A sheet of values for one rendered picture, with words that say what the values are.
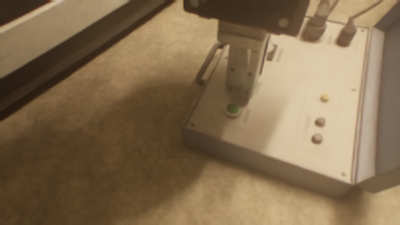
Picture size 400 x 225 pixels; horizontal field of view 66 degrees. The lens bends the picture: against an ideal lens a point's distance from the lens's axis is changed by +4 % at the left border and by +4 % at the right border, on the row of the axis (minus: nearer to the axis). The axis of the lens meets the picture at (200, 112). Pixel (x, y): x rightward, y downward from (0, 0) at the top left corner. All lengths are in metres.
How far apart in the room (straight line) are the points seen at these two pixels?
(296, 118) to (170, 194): 0.25
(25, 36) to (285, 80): 0.45
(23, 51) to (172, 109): 0.27
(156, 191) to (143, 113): 0.16
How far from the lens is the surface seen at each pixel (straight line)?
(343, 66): 0.64
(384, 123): 0.56
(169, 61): 0.69
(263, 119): 0.51
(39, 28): 0.59
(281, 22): 0.32
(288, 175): 0.51
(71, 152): 0.58
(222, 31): 0.38
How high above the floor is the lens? 0.47
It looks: 53 degrees down
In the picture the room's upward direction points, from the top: 1 degrees counter-clockwise
